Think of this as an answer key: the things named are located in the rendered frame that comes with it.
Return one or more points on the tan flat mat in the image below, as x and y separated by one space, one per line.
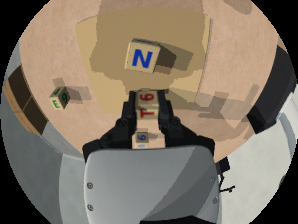
182 36

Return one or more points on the beige letter block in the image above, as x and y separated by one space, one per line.
141 140
147 105
59 98
142 55

